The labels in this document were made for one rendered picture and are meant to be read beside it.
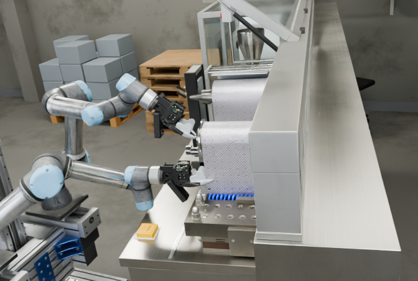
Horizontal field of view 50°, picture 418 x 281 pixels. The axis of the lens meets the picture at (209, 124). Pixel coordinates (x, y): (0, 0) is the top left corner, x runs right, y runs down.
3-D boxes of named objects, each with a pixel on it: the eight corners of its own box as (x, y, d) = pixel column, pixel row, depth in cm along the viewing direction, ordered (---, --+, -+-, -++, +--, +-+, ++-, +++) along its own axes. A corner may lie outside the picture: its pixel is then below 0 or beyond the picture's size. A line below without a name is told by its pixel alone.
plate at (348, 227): (301, 41, 371) (300, 4, 360) (336, 39, 365) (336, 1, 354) (253, 362, 93) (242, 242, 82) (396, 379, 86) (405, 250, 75)
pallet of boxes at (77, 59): (144, 107, 612) (132, 33, 575) (116, 127, 554) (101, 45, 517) (84, 105, 652) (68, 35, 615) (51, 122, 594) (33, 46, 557)
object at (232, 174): (208, 195, 180) (203, 154, 173) (266, 197, 174) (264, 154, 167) (207, 196, 179) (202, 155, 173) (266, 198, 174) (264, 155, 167)
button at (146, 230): (142, 227, 185) (142, 222, 184) (158, 228, 183) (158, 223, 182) (136, 238, 179) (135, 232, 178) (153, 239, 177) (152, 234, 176)
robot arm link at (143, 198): (151, 197, 196) (147, 175, 192) (157, 209, 186) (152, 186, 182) (133, 201, 194) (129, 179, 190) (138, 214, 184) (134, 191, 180)
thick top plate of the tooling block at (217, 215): (196, 211, 179) (194, 198, 177) (298, 215, 169) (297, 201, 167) (185, 235, 165) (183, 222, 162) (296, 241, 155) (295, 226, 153)
